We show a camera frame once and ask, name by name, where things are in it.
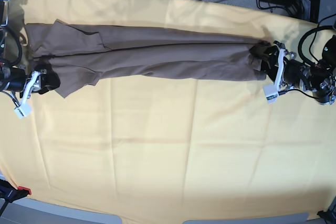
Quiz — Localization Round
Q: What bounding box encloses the red and blue clamp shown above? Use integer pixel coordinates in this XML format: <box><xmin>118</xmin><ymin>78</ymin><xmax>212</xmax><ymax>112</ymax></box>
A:
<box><xmin>0</xmin><ymin>179</ymin><xmax>32</xmax><ymax>203</ymax></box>

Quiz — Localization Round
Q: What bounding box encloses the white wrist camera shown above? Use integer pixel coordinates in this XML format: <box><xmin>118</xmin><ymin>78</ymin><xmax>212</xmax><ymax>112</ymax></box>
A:
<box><xmin>14</xmin><ymin>86</ymin><xmax>32</xmax><ymax>119</ymax></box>
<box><xmin>263</xmin><ymin>49</ymin><xmax>287</xmax><ymax>104</ymax></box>

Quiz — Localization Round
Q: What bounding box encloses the yellow table cloth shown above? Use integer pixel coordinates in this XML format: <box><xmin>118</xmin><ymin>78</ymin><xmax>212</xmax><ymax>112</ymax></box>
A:
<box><xmin>0</xmin><ymin>0</ymin><xmax>336</xmax><ymax>221</ymax></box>

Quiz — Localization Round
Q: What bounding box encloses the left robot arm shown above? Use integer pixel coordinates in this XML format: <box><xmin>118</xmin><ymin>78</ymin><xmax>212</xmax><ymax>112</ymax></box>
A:
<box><xmin>250</xmin><ymin>14</ymin><xmax>335</xmax><ymax>105</ymax></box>

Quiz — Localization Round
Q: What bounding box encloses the black clamp right corner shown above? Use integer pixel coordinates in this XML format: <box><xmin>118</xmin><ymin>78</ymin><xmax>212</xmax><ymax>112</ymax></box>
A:
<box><xmin>317</xmin><ymin>209</ymin><xmax>336</xmax><ymax>224</ymax></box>

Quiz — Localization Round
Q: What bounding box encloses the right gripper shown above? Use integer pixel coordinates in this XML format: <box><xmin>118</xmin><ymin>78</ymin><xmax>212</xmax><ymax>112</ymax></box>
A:
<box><xmin>25</xmin><ymin>62</ymin><xmax>60</xmax><ymax>95</ymax></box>

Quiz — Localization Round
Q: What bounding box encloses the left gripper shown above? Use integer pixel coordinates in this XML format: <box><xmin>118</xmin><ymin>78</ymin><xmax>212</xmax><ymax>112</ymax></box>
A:
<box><xmin>249</xmin><ymin>41</ymin><xmax>306</xmax><ymax>90</ymax></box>

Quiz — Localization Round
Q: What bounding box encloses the brown T-shirt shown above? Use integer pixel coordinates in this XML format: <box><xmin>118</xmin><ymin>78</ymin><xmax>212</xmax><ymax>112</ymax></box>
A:
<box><xmin>25</xmin><ymin>21</ymin><xmax>266</xmax><ymax>97</ymax></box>

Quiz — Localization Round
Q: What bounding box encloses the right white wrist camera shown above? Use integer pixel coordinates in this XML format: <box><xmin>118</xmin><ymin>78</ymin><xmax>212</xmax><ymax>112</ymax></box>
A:
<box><xmin>14</xmin><ymin>86</ymin><xmax>32</xmax><ymax>119</ymax></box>

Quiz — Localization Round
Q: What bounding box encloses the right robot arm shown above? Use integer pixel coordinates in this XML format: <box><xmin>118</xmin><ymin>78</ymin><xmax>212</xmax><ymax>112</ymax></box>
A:
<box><xmin>1</xmin><ymin>0</ymin><xmax>60</xmax><ymax>97</ymax></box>

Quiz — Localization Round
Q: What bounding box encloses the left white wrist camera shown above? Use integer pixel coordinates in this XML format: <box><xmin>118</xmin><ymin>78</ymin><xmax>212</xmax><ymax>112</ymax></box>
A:
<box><xmin>263</xmin><ymin>49</ymin><xmax>287</xmax><ymax>104</ymax></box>

